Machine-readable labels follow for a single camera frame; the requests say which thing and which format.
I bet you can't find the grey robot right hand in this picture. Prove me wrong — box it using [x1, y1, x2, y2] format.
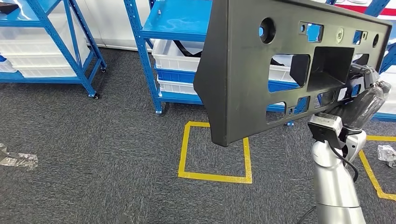
[323, 63, 392, 132]

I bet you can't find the black plastic plate bracket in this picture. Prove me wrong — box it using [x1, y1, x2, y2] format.
[193, 0, 393, 147]

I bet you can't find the black part in crate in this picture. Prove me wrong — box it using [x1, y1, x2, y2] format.
[173, 40, 203, 58]

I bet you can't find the black plastic part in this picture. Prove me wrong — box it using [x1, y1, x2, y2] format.
[0, 3, 19, 15]

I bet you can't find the stack of white crates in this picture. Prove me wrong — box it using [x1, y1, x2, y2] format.
[377, 72, 396, 115]

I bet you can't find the crumpled clear plastic wrap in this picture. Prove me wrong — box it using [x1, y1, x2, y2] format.
[0, 143, 39, 171]
[377, 144, 396, 169]

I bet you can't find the yellow tape floor square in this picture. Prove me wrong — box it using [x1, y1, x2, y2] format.
[358, 135, 396, 202]
[177, 121, 253, 184]

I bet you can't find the white car with red stripe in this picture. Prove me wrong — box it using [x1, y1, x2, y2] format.
[74, 0, 396, 53]

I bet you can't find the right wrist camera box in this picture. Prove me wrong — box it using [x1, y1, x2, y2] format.
[308, 112, 346, 151]

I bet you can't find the black camera cable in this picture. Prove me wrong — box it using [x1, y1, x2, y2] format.
[297, 143, 360, 224]

